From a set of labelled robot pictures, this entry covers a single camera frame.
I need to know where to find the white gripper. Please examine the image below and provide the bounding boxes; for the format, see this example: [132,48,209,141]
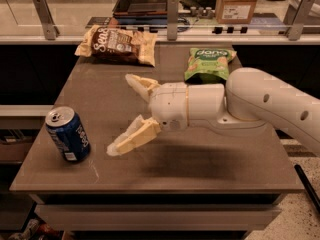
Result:
[106,74,188,156]

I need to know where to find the blue pepsi can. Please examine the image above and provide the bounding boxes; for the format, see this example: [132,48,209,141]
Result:
[45,106,90,163]

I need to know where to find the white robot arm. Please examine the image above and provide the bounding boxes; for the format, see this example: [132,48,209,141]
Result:
[107,68,320,156]

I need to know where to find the green chip bag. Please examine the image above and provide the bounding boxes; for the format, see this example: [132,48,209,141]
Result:
[184,48,237,84]

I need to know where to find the brown chip bag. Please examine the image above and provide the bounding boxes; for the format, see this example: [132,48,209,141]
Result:
[75,25,157,66]

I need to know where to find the dark tray bin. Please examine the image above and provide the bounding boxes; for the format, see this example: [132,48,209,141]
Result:
[113,0,167,17]

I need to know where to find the cardboard box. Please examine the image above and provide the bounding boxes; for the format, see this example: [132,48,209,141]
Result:
[215,0,257,24]

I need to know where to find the snack packages under table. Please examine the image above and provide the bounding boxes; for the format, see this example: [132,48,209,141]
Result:
[7,219,61,240]

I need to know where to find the black pole on floor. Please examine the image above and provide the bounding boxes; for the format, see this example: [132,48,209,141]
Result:
[294,164,320,214]

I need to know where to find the middle metal bracket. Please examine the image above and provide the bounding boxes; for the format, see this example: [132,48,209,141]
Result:
[167,0,179,41]

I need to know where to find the metal bracket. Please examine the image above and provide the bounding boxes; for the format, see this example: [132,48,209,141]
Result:
[167,0,179,41]
[32,0,60,40]
[286,0,315,41]

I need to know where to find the left metal bracket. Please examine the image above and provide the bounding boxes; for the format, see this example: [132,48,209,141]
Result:
[32,0,60,40]

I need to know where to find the right metal bracket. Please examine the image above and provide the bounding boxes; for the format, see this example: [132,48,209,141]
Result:
[286,0,315,41]

